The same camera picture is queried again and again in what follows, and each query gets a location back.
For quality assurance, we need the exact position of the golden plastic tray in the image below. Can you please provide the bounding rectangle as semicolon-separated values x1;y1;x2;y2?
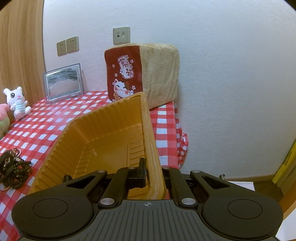
29;92;167;200

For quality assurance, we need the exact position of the dark beaded necklace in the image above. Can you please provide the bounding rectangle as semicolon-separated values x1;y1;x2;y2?
0;149;34;190

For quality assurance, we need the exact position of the red white checkered tablecloth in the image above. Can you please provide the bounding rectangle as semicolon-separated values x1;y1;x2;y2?
1;91;189;240

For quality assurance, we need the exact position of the yellow box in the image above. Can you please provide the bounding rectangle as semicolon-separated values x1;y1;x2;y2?
272;141;295;186

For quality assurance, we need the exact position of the lucky cat toast cushion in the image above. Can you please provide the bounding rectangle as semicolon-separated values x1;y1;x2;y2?
104;44;180;109

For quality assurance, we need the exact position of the silver framed sand picture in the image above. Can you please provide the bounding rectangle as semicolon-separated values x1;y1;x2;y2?
43;63;84;103

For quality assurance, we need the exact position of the pink starfish plush toy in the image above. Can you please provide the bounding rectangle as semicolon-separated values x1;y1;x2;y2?
0;103;10;139

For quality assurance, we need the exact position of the white bunny plush toy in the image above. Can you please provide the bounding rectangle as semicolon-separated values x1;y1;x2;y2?
3;86;32;120

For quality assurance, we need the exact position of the wooden headboard panel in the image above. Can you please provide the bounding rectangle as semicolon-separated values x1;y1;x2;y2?
1;1;45;104

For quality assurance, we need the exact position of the right wall data socket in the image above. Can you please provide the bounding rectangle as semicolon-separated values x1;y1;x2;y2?
113;27;130;45

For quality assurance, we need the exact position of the left double wall socket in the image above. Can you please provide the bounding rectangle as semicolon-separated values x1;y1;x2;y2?
56;40;68;56

